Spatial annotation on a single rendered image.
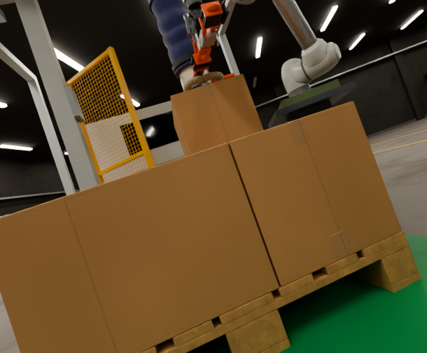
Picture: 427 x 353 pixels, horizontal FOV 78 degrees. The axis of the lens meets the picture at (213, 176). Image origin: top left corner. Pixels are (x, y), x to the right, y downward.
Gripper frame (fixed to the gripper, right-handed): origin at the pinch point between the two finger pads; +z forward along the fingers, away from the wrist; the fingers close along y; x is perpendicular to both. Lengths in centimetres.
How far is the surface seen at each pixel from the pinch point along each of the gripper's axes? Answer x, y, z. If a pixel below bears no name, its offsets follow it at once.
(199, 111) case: -16.0, 11.2, 25.4
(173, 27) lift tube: -33.5, 5.0, -31.1
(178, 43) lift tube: -33.4, 5.6, -21.1
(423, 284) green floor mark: 50, -17, 108
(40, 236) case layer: 49, 69, 60
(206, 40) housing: 6.5, 2.7, 2.8
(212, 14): 21.9, 2.1, 2.2
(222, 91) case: -15.3, -3.8, 19.0
